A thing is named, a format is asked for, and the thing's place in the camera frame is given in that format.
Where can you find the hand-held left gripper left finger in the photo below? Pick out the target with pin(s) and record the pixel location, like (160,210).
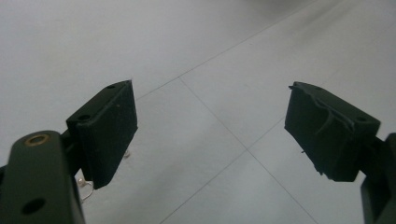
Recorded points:
(106,133)

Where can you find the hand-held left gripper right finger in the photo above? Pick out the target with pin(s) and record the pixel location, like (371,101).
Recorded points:
(327,137)

